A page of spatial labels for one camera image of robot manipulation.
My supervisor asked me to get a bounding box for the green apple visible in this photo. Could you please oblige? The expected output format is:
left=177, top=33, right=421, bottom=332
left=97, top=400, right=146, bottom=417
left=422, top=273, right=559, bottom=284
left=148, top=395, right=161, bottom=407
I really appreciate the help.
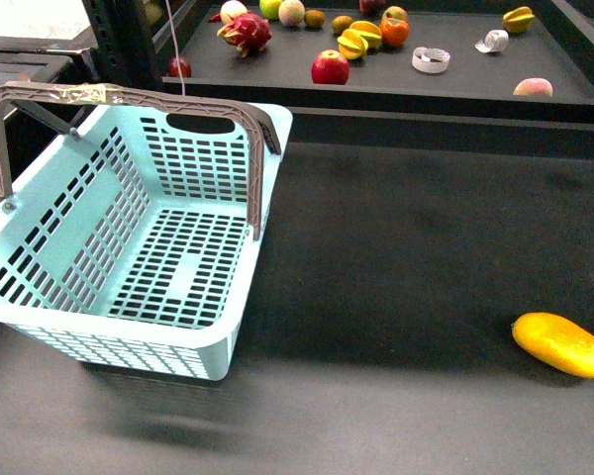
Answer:
left=259, top=0, right=282, bottom=21

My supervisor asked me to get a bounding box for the black metal rack post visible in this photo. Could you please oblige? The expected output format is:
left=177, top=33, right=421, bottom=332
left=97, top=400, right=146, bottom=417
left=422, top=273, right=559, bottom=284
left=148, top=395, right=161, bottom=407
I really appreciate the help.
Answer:
left=82, top=0, right=162, bottom=91

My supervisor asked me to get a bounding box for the yellow starfruit rear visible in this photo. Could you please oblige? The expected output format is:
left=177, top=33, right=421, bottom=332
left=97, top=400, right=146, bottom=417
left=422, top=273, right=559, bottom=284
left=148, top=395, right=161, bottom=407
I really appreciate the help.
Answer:
left=349, top=20, right=382, bottom=49

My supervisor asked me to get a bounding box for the small dark red apple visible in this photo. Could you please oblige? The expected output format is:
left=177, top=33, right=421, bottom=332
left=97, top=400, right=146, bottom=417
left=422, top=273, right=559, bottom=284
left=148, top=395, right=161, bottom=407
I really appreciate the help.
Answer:
left=167, top=56, right=192, bottom=78

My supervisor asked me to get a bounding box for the white tape roll right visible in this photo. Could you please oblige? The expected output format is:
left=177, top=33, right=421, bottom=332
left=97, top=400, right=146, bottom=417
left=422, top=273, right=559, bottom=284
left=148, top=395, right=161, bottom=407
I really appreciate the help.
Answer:
left=474, top=30, right=510, bottom=54

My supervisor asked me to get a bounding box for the white thin cable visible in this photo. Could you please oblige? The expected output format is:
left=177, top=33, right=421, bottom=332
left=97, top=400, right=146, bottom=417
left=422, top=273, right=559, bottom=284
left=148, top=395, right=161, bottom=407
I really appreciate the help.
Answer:
left=163, top=0, right=187, bottom=98

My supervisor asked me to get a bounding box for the yellow mango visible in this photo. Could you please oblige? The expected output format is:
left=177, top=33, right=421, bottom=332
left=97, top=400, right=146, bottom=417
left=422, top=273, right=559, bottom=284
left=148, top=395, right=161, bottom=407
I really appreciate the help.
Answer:
left=512, top=312, right=594, bottom=379

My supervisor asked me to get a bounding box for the brown kiwi left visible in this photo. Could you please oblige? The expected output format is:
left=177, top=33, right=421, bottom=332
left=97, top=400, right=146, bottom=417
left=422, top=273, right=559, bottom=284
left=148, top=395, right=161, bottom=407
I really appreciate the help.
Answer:
left=304, top=9, right=326, bottom=30

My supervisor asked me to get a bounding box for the pink dragon fruit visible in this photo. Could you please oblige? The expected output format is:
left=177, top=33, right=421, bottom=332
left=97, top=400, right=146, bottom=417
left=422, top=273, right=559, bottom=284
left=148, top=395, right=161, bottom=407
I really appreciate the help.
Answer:
left=217, top=13, right=272, bottom=57

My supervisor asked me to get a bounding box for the brown kiwi right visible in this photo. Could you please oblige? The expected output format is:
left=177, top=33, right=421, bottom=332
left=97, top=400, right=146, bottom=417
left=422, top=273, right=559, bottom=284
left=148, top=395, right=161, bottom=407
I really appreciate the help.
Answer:
left=331, top=15, right=354, bottom=36

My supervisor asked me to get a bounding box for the white round fruit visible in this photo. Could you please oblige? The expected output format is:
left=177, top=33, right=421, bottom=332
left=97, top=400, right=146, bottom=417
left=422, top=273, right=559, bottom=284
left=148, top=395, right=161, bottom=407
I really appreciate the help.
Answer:
left=219, top=0, right=248, bottom=25

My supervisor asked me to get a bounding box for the dark red fruit back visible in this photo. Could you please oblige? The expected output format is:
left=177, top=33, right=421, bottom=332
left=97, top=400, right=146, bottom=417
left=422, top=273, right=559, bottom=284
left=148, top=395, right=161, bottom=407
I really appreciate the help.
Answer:
left=358, top=0, right=386, bottom=15

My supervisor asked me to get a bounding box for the white tape roll left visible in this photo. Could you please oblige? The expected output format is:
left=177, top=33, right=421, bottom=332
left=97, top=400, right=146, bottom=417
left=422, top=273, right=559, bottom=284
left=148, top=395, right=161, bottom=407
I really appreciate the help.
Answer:
left=412, top=47, right=450, bottom=75

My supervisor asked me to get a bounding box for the white tape roll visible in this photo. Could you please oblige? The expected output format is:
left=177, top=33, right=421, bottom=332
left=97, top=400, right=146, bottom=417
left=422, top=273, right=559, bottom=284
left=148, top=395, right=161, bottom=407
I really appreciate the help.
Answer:
left=474, top=30, right=510, bottom=54
left=412, top=47, right=450, bottom=75

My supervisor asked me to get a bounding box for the black shelf tray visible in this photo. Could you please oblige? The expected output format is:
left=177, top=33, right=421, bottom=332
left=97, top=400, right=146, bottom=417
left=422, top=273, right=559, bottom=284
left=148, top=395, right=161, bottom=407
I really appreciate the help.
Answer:
left=153, top=1, right=594, bottom=127

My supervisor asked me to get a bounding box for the light blue plastic basket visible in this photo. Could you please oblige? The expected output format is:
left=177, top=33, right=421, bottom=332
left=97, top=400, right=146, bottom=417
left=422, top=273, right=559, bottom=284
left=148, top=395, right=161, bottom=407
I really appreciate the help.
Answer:
left=0, top=102, right=294, bottom=382

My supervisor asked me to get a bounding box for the brown kiwi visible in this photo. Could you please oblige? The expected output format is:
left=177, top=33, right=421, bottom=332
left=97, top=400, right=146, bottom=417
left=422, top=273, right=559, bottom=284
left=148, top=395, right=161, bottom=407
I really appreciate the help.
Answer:
left=331, top=15, right=354, bottom=36
left=304, top=9, right=326, bottom=30

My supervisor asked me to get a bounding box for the yellow starfruit far right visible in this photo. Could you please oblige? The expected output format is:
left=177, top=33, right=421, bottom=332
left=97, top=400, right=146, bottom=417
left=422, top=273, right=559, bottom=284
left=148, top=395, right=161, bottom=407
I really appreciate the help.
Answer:
left=502, top=6, right=536, bottom=35

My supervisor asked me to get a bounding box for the red yellow apple back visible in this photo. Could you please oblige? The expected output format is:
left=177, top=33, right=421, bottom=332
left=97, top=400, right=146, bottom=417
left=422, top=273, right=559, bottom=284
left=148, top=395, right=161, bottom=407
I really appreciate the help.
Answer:
left=381, top=5, right=409, bottom=22

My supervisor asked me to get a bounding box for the yellow starfruit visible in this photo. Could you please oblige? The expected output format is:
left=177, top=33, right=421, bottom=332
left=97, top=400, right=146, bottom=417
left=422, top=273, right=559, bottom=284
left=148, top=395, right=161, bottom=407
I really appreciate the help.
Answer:
left=502, top=6, right=536, bottom=35
left=349, top=20, right=382, bottom=49
left=337, top=29, right=368, bottom=60

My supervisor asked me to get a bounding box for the pink peach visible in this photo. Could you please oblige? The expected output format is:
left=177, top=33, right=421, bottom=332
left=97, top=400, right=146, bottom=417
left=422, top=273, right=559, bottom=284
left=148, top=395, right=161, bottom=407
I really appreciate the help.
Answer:
left=513, top=77, right=553, bottom=97

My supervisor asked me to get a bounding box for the orange persimmon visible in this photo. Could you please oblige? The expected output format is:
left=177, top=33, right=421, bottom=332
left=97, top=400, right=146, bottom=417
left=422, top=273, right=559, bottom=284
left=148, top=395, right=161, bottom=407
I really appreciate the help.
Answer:
left=379, top=18, right=410, bottom=48

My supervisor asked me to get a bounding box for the pale round melon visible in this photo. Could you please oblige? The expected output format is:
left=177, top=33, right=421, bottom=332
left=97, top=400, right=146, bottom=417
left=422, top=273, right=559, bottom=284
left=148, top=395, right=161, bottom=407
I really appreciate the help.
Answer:
left=278, top=0, right=305, bottom=27

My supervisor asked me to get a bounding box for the yellow starfruit front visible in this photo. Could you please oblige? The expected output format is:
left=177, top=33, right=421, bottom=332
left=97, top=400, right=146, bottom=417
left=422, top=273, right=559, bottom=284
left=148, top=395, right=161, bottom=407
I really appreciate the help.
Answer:
left=337, top=29, right=368, bottom=60

